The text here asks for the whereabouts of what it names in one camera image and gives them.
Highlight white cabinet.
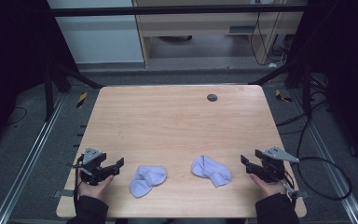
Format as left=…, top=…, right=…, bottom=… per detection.
left=47, top=0, right=145, bottom=65

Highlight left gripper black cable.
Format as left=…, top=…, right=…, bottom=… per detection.
left=73, top=154, right=86, bottom=217

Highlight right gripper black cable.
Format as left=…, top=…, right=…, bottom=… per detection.
left=282, top=170, right=296, bottom=208

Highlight thin black floor cable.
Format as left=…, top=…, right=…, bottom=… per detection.
left=5, top=105, right=28, bottom=127

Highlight yellow black striped tape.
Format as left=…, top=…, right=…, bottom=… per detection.
left=76, top=91, right=89, bottom=109
left=274, top=89, right=294, bottom=104

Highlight grey metal table bracket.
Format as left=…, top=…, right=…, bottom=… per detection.
left=52, top=189, right=76, bottom=199
left=282, top=182, right=310, bottom=201

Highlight black frame post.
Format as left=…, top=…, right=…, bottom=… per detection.
left=302, top=62, right=313, bottom=119
left=44, top=63, right=55, bottom=122

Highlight person's left hand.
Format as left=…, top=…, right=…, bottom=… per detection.
left=76, top=170, right=116, bottom=201

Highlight lavender sock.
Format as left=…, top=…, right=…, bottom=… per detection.
left=190, top=154, right=233, bottom=189
left=129, top=165, right=168, bottom=199

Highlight light wooden desk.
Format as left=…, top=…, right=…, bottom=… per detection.
left=131, top=0, right=310, bottom=67

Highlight black diagonal frame strut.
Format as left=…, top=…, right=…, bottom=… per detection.
left=249, top=62, right=306, bottom=86
left=53, top=61, right=105, bottom=91

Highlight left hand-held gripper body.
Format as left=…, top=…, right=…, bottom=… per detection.
left=78, top=147, right=110, bottom=187

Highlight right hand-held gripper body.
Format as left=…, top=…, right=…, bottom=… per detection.
left=255, top=146, right=301, bottom=184

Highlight black looped floor cable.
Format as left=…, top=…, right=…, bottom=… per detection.
left=276, top=106, right=353, bottom=202

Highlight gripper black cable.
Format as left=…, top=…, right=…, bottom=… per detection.
left=73, top=154, right=86, bottom=217
left=282, top=170, right=296, bottom=208

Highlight black horizontal frame bar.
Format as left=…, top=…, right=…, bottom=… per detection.
left=48, top=5, right=310, bottom=18

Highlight person's right hand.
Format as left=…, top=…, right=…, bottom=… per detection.
left=249, top=173, right=289, bottom=199

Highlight dark curtain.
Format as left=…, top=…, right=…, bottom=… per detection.
left=0, top=0, right=77, bottom=157
left=287, top=0, right=358, bottom=175

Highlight aluminium floor rail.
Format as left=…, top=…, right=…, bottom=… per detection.
left=291, top=89, right=358, bottom=224
left=0, top=93, right=67, bottom=224

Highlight black hanging desk cables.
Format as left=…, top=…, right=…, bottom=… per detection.
left=249, top=11, right=290, bottom=67

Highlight grey box under desk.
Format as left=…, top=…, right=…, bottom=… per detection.
left=228, top=24, right=257, bottom=35

